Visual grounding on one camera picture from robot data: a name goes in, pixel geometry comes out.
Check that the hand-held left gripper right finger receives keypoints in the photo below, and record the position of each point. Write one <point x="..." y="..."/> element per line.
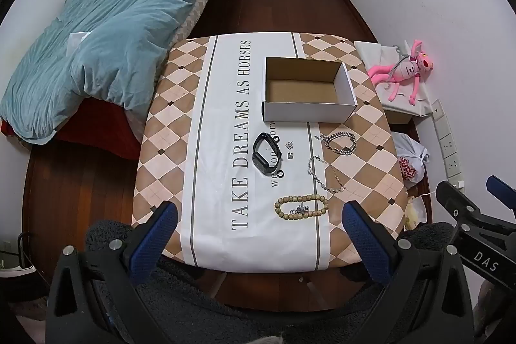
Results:
<point x="367" y="243"/>

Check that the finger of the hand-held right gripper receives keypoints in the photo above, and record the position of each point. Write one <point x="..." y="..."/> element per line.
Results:
<point x="453" y="199"/>
<point x="502" y="189"/>

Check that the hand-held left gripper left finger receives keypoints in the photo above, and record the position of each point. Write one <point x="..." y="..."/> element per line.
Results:
<point x="157" y="239"/>

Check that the black smart band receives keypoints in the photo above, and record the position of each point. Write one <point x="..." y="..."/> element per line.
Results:
<point x="264" y="160"/>

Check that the white cardboard box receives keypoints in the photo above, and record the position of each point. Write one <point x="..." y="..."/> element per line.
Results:
<point x="308" y="112"/>

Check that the pale yellow bag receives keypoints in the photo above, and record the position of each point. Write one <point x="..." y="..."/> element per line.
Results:
<point x="415" y="213"/>

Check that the white plastic bag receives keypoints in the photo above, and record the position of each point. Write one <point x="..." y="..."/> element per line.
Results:
<point x="409" y="156"/>

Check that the checkered tablecloth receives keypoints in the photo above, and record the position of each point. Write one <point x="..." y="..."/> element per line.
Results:
<point x="225" y="166"/>

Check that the red blanket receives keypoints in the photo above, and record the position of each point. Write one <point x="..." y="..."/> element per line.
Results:
<point x="100" y="130"/>

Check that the pink plush toy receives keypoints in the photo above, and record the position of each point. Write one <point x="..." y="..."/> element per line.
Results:
<point x="403" y="72"/>

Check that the teal duvet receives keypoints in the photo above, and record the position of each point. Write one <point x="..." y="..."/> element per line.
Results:
<point x="121" y="29"/>

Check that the bed with patterned sheet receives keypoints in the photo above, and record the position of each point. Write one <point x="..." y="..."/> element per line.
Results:
<point x="193" y="17"/>

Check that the white wall socket plate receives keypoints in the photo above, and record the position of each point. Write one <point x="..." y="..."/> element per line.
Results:
<point x="438" y="109"/>
<point x="446" y="145"/>
<point x="455" y="179"/>
<point x="442" y="126"/>
<point x="451" y="165"/>

